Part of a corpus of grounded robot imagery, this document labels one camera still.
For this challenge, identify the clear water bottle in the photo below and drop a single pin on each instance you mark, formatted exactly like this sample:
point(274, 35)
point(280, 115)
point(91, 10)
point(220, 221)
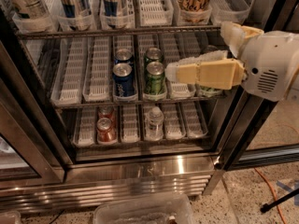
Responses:
point(154, 124)

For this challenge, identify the stainless steel fridge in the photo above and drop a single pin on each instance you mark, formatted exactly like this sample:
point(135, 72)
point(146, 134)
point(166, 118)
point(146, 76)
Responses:
point(51, 159)

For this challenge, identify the front green soda can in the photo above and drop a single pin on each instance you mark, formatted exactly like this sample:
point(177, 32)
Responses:
point(154, 79)

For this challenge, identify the small clear container corner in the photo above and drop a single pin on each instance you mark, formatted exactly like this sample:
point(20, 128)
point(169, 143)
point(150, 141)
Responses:
point(10, 218)

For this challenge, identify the red soda can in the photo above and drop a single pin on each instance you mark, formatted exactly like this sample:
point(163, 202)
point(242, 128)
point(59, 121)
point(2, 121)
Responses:
point(106, 112)
point(105, 130)

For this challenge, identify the rear blue pepsi can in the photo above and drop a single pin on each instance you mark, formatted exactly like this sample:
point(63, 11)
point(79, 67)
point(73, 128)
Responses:
point(124, 56)

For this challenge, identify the front red soda can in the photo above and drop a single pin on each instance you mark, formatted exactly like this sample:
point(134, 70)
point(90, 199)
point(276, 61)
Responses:
point(105, 130)

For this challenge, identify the white 7up can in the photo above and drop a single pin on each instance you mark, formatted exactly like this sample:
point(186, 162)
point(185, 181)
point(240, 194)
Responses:
point(30, 9)

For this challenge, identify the top wire shelf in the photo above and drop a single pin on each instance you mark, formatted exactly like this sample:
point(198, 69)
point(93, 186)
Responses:
point(113, 32)

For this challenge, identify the front right green can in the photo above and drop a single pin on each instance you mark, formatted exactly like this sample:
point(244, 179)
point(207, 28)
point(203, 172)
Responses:
point(209, 90)

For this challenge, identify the clear plastic bin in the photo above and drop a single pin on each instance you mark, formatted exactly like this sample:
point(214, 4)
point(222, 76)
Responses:
point(153, 209)

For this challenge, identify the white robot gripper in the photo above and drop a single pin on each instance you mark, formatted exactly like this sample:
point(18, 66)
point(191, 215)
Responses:
point(267, 62)

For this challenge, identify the middle wire shelf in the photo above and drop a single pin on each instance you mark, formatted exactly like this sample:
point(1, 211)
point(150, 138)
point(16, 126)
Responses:
point(140, 102)

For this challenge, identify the front blue pepsi can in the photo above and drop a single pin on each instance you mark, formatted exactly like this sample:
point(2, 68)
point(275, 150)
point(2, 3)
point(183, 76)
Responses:
point(124, 79)

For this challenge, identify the blue pepsi can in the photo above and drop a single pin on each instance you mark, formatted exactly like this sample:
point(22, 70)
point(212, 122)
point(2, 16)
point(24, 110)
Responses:
point(124, 56)
point(124, 79)

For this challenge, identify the rear red soda can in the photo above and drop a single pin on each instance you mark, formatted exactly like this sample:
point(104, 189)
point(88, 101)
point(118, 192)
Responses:
point(106, 112)

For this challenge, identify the black stand leg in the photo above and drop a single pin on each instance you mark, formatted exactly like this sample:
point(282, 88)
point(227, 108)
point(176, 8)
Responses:
point(266, 207)

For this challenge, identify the top shelf right tray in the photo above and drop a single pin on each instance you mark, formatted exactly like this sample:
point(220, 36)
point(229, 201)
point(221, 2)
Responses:
point(229, 10)

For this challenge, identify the top shelf empty tray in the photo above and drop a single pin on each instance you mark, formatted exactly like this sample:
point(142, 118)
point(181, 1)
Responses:
point(155, 12)

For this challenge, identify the wire shelf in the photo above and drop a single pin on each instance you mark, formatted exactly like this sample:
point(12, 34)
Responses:
point(113, 32)
point(140, 102)

